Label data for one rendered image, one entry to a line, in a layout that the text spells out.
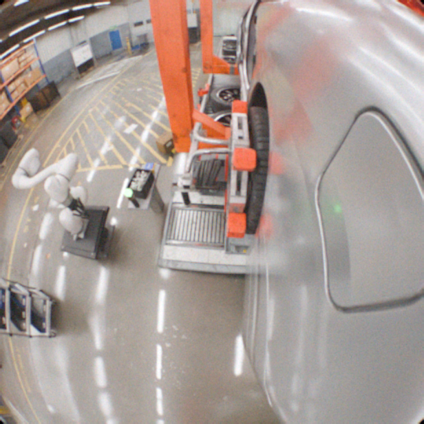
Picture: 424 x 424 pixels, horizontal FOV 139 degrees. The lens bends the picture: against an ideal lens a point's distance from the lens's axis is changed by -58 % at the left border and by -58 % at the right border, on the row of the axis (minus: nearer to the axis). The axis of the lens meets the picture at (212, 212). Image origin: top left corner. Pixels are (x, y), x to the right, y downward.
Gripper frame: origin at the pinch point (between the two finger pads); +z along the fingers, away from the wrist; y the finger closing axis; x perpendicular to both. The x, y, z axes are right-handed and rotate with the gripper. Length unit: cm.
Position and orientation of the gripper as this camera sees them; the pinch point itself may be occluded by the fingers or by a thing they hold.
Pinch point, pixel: (85, 214)
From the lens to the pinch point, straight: 132.7
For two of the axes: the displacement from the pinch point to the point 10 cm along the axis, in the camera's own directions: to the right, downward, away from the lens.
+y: -1.1, 9.0, -4.1
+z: 0.1, 4.2, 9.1
